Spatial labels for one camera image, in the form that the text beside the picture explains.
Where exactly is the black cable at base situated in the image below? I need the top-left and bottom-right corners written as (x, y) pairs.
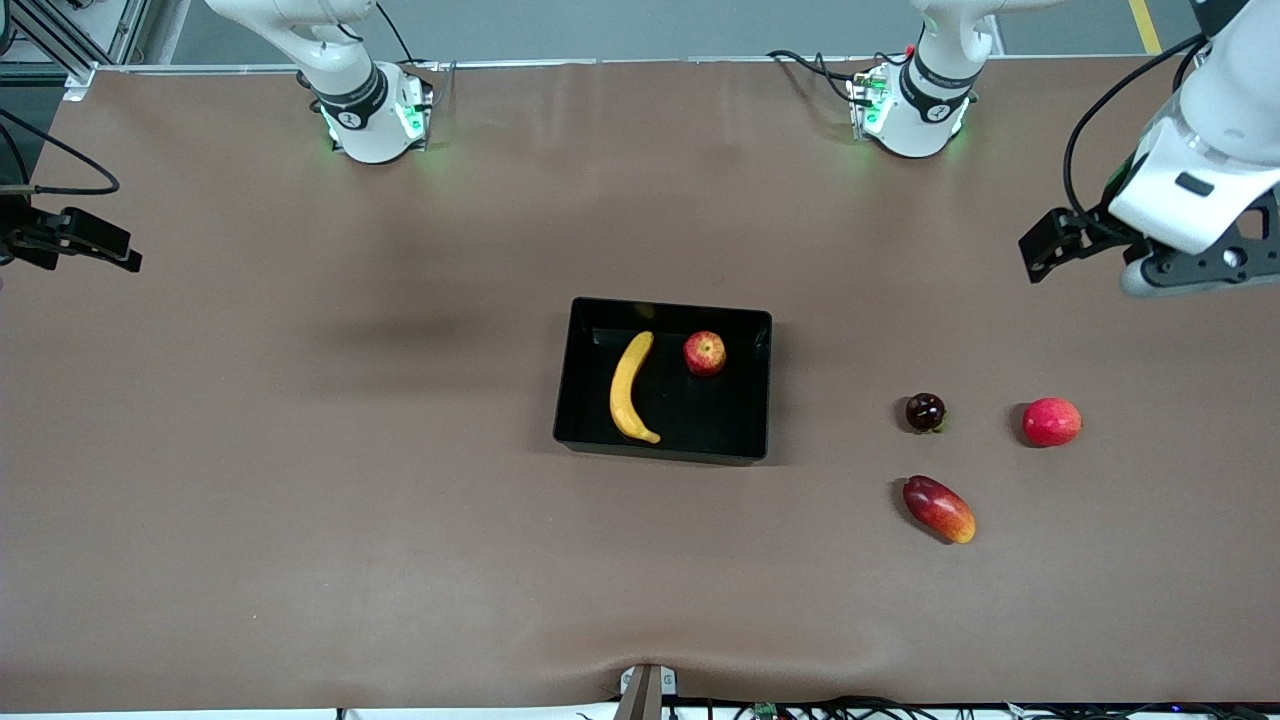
top-left (767, 48), bottom-right (863, 101)
top-left (372, 0), bottom-right (417, 66)

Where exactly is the large table cover mat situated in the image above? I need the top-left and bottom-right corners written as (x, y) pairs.
top-left (0, 55), bottom-right (1280, 713)

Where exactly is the black plastic box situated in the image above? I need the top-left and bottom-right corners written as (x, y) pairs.
top-left (553, 296), bottom-right (774, 467)

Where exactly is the red yellow streaked apple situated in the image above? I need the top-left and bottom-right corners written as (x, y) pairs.
top-left (683, 331), bottom-right (728, 377)

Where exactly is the yellow banana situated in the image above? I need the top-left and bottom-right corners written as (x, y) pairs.
top-left (609, 330), bottom-right (663, 445)

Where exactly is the red pomegranate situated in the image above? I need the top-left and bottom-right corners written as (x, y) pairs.
top-left (1022, 397), bottom-right (1083, 448)

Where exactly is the dark red plum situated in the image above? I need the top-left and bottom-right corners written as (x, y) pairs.
top-left (905, 392), bottom-right (948, 435)

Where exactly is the aluminium profile frame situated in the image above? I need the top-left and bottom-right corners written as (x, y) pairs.
top-left (0, 0), bottom-right (151, 101)

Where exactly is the red yellow mango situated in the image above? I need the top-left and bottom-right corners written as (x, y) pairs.
top-left (902, 475), bottom-right (977, 545)

